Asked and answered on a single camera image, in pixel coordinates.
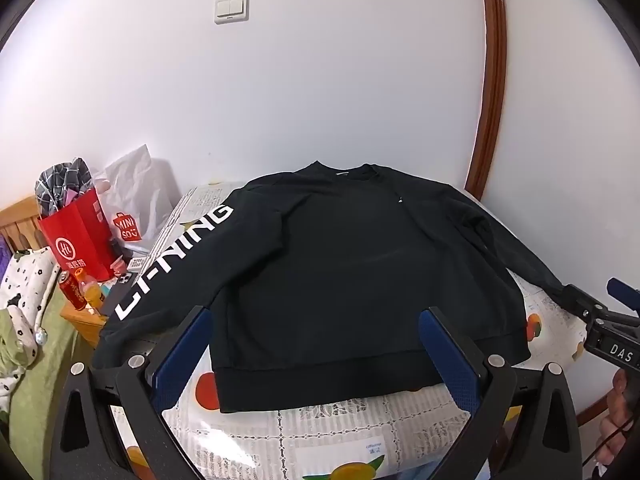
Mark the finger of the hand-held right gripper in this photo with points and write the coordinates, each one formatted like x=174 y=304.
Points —
x=622 y=294
x=582 y=302

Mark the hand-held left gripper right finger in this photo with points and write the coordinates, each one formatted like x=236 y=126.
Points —
x=450 y=355

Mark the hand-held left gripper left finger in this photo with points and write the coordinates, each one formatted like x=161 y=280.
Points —
x=179 y=352

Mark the black sweatshirt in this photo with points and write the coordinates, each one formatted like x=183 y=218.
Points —
x=320 y=270

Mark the person's right hand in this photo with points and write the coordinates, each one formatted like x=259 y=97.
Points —
x=620 y=410

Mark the dark grey smartphone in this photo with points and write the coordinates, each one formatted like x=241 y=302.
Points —
x=115 y=292

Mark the white remote control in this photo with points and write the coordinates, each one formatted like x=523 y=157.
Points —
x=136 y=262

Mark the wooden nightstand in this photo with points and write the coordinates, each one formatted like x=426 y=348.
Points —
x=82 y=325

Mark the orange juice bottle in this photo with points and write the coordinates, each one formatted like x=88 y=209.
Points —
x=91 y=292

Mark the small pink cup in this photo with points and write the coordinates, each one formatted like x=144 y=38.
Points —
x=118 y=265

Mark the red drink can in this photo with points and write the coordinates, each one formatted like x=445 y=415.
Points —
x=71 y=292

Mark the green bedsheet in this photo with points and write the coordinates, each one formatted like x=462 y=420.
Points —
x=37 y=410

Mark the red paper bag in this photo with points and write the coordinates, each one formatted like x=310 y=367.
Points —
x=75 y=237

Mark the fruit print lace tablecloth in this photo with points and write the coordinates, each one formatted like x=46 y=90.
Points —
x=320 y=440

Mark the white plastic shopping bag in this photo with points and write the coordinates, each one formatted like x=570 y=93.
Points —
x=135 y=195

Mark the white floral blanket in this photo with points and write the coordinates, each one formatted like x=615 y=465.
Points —
x=25 y=280

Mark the grey checked cloth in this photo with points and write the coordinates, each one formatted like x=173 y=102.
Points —
x=60 y=185

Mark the wooden bed headboard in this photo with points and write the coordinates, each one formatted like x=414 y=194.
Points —
x=17 y=225

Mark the brown wooden door frame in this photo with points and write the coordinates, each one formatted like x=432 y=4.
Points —
x=492 y=75

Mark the white light switch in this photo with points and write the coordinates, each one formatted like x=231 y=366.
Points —
x=231 y=9

